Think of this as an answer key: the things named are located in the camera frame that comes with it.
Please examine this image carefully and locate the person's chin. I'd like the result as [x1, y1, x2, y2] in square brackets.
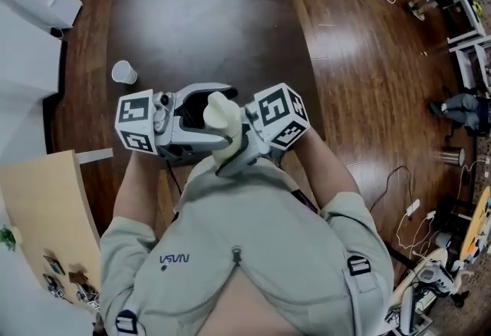
[201, 268, 300, 336]

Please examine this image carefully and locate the round wooden table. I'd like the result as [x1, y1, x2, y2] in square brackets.
[459, 185, 491, 262]

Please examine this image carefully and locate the steel cylinder bin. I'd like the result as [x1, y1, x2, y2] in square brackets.
[434, 147, 467, 167]

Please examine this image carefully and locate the person's right forearm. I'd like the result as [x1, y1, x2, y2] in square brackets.
[282, 126, 364, 215]

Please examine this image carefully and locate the cream plastic knob part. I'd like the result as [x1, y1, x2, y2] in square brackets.
[203, 91, 242, 136]

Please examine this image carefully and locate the light wooden table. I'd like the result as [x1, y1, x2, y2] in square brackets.
[0, 148, 115, 315]

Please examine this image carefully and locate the light wooden desk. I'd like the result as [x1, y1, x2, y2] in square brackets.
[387, 248, 473, 336]

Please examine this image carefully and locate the black strap buckle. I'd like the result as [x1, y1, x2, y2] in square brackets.
[114, 309, 138, 334]
[347, 255, 372, 277]

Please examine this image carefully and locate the person's beige shirt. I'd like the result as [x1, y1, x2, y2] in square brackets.
[98, 155, 396, 336]

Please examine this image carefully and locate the dark wooden table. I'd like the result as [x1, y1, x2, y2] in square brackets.
[104, 0, 328, 170]

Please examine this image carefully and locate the pile of small electronic devices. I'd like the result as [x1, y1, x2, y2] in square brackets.
[41, 254, 101, 312]

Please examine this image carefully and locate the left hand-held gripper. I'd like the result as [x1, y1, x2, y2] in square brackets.
[114, 82, 239, 167]

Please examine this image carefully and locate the small potted plant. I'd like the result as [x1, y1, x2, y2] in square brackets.
[0, 225, 18, 253]

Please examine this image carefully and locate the white shelving unit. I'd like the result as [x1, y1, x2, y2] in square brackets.
[446, 0, 491, 92]

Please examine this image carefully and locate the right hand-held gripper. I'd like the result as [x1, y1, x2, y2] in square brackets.
[215, 83, 310, 179]

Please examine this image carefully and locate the person's left forearm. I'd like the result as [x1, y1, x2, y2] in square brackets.
[112, 150, 164, 242]

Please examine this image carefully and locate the clear plastic cup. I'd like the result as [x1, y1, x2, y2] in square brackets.
[110, 59, 139, 86]

